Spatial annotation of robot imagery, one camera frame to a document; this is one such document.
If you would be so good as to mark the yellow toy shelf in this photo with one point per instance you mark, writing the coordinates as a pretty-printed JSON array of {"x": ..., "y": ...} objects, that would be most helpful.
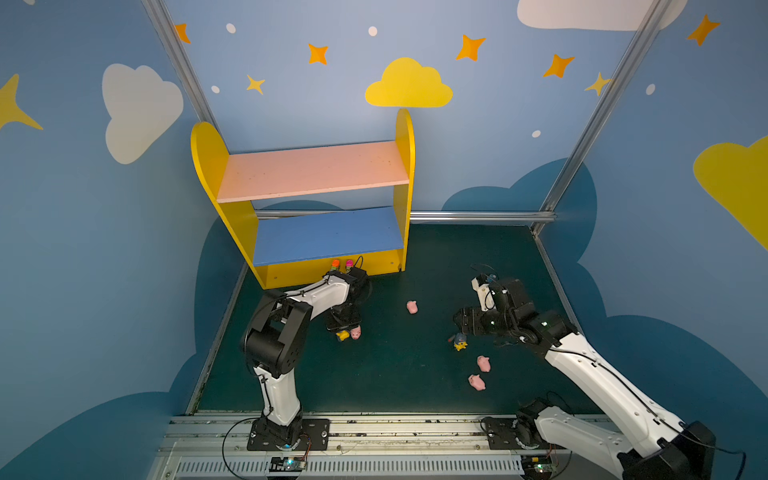
[{"x": 298, "y": 249}]

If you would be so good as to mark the right controller board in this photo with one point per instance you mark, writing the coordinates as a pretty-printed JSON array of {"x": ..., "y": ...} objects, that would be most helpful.
[{"x": 537, "y": 467}]

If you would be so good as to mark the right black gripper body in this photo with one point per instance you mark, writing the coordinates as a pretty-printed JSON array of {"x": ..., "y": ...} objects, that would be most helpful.
[{"x": 475, "y": 321}]

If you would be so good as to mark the left controller board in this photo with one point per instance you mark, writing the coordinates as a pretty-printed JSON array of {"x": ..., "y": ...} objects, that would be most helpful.
[{"x": 287, "y": 465}]

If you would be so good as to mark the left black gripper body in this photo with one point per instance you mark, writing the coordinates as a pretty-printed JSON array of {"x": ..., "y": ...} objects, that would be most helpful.
[{"x": 341, "y": 321}]

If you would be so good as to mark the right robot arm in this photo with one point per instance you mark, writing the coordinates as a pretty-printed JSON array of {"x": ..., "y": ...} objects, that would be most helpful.
[{"x": 649, "y": 442}]

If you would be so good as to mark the pink pig toy right upper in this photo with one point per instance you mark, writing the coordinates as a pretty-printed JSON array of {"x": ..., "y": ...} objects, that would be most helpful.
[{"x": 484, "y": 364}]

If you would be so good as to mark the controller board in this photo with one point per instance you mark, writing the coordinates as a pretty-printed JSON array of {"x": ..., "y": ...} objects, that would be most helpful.
[
  {"x": 287, "y": 465},
  {"x": 537, "y": 467}
]

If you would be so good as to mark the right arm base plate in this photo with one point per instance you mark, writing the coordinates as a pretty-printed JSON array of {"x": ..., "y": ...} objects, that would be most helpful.
[{"x": 510, "y": 433}]

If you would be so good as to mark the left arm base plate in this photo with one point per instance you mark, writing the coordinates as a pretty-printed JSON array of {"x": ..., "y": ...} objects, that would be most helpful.
[{"x": 301, "y": 434}]

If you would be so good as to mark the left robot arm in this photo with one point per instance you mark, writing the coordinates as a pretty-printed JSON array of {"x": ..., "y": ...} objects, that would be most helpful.
[{"x": 276, "y": 335}]

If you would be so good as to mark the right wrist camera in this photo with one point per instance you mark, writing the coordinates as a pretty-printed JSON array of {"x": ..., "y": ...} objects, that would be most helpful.
[{"x": 481, "y": 284}]

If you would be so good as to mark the pink pig toy right lower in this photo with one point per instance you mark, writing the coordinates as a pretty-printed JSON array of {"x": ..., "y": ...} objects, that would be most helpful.
[{"x": 477, "y": 382}]

